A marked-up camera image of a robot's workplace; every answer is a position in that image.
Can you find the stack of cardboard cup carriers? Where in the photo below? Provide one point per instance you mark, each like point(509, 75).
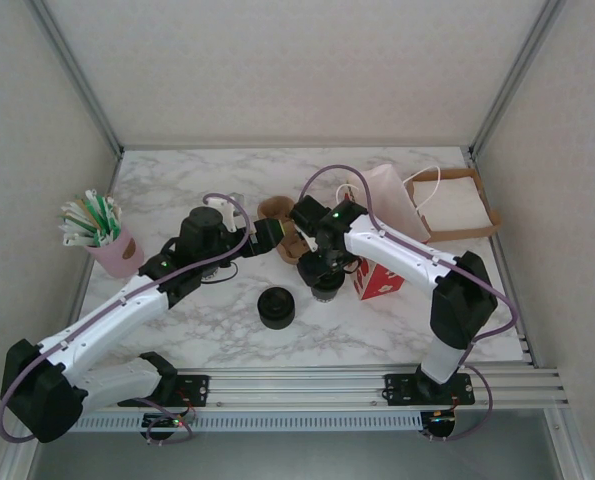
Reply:
point(277, 206)

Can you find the black lidded coffee cup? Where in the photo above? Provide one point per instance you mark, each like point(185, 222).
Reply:
point(325, 295)

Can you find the red printed paper gift bag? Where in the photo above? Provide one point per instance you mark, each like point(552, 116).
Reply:
point(389, 200)

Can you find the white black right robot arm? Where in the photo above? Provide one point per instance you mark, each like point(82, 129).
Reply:
point(402, 250)

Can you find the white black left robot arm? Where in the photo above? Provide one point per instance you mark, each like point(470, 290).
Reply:
point(112, 312)

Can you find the dark speckled round item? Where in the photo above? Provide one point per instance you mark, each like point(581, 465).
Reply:
point(210, 275)

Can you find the pink paper cup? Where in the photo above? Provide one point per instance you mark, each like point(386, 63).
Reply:
point(119, 255)

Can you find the green white wrapped straw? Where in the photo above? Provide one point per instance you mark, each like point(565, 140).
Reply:
point(72, 241)
point(109, 220)
point(74, 223)
point(94, 210)

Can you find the tan wooden stirrer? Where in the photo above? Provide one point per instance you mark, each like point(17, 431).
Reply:
point(83, 211)

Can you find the brown cardboard tray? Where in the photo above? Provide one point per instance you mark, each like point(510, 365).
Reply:
point(457, 235)

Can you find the white paper napkin stack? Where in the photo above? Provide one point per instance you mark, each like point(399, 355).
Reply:
point(457, 205)

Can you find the black base electronics board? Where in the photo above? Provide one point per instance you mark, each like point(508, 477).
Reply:
point(164, 425)
point(439, 424)

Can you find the aluminium mounting rail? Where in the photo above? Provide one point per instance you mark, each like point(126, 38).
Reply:
point(297, 387)

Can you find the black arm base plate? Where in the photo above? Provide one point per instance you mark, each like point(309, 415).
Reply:
point(197, 387)
point(464, 387)

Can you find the aluminium frame post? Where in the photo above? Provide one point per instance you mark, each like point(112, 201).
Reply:
point(77, 80)
point(517, 75)

